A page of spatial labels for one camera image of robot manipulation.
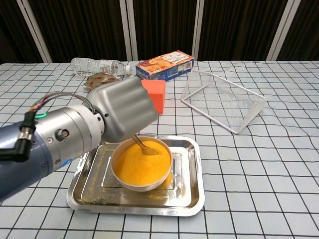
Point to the rectangular stainless steel tray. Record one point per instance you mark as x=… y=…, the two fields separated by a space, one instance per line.
x=94 y=199

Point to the orange foam cube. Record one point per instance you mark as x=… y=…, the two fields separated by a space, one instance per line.
x=158 y=99

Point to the gold foil snack packet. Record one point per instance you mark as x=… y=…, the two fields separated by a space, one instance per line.
x=99 y=79

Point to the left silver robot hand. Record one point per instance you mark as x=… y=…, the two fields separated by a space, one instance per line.
x=124 y=107

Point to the orange blue cookie box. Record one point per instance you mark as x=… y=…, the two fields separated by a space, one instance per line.
x=164 y=66

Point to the white black checkered tablecloth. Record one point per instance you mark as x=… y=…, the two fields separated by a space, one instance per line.
x=249 y=186

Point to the black white-framed partition screen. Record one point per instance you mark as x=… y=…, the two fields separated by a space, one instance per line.
x=87 y=25

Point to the clear plastic water bottle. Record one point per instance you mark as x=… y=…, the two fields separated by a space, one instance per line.
x=94 y=66

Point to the beige round bowl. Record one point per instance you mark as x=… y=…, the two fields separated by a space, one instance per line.
x=139 y=188

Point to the small metal spoon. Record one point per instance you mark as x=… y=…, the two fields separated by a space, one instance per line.
x=149 y=151

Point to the yellow powder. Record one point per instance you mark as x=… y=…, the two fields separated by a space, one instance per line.
x=139 y=169

